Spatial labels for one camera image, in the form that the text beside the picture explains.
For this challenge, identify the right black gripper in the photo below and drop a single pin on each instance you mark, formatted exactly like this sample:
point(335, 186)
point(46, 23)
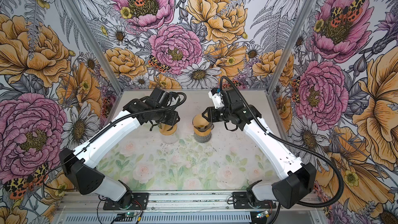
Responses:
point(211, 115)

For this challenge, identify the single brown coffee filter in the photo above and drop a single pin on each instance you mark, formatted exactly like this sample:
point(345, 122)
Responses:
point(198, 117)

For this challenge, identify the white vented cable duct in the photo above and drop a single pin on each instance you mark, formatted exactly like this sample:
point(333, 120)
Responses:
point(161, 218)

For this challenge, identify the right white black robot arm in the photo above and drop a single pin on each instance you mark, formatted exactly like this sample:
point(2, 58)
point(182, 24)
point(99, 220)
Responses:
point(296, 179)

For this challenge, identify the grey glass dripper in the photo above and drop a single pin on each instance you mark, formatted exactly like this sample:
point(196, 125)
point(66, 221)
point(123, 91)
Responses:
point(202, 125)

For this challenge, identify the clear glass flask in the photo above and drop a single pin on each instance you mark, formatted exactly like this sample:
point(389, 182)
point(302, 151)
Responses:
point(169, 139)

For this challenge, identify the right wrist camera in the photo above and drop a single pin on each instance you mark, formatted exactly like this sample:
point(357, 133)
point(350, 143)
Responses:
point(216, 97)

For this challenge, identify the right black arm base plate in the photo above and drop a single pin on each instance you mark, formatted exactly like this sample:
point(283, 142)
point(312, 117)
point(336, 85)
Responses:
point(246, 200)

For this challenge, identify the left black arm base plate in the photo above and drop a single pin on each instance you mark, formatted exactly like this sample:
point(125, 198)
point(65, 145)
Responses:
point(138, 200)

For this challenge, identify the aluminium rail frame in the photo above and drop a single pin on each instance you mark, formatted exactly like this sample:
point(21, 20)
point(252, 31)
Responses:
point(158, 202)

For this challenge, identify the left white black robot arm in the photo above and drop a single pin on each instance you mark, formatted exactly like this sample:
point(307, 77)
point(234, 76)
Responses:
point(79, 164)

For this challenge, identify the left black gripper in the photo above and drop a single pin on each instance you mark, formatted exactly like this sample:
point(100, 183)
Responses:
point(173, 114)

